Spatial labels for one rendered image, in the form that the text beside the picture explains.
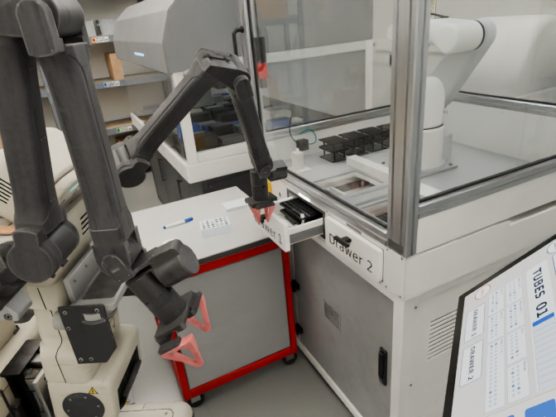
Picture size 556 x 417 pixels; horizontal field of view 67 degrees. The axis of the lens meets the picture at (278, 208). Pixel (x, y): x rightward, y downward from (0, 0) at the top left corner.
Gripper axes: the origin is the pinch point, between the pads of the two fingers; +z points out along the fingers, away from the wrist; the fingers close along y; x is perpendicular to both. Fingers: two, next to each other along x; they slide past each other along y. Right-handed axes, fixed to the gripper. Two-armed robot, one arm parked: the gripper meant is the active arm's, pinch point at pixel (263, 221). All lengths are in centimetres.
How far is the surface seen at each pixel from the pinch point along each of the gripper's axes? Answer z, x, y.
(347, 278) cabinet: 19.5, -22.6, 20.5
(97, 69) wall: -24, 419, -11
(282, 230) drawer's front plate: 0.2, -10.1, 2.6
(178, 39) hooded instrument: -60, 83, 1
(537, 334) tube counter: -21, -98, 2
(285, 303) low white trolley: 51, 14, 13
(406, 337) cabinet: 25, -52, 22
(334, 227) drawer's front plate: -1.1, -20.4, 17.2
